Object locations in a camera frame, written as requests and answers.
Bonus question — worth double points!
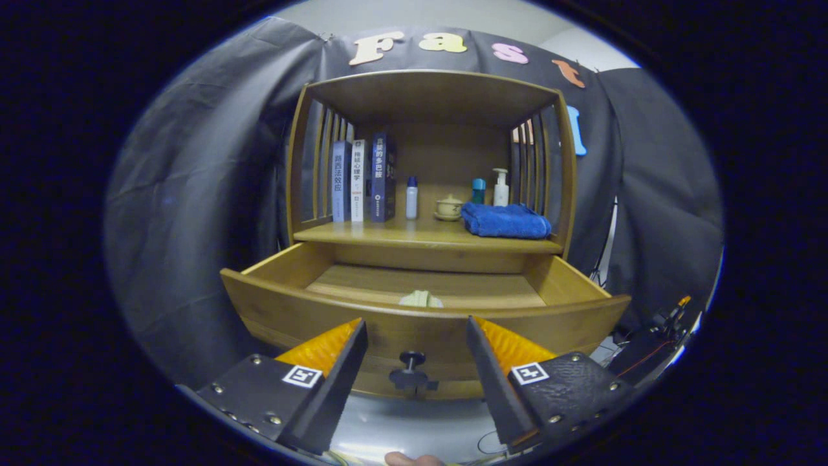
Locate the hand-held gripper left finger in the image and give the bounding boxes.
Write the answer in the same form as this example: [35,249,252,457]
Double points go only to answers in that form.
[176,317,369,455]

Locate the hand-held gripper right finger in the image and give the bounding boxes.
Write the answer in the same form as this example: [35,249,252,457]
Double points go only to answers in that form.
[466,315,638,452]

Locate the wooden drawer with black knob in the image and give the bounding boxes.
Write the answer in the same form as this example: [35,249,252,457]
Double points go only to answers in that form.
[220,241,631,401]

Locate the green scrub brush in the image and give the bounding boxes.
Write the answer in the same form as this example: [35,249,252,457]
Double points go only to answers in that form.
[398,290,444,309]

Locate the wooden countertop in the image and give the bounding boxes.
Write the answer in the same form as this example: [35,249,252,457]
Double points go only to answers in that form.
[293,214,565,254]

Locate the wooden cabinet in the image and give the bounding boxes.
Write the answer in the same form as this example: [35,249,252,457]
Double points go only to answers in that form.
[286,69,578,276]

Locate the blue folded towel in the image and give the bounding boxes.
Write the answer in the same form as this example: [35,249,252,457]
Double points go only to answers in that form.
[461,203,552,240]

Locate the lidded ceramic tea cup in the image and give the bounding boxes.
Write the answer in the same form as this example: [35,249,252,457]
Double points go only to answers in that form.
[434,194,464,222]

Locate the black and orange device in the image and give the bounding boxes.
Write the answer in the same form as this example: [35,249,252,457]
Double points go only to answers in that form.
[608,294,703,383]

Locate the light blue book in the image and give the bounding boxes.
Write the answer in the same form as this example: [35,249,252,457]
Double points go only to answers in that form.
[331,141,353,223]

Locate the white book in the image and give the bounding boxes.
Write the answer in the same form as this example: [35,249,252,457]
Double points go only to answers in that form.
[350,139,367,223]

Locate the dark blue book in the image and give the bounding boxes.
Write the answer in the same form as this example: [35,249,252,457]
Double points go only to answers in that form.
[370,131,397,223]

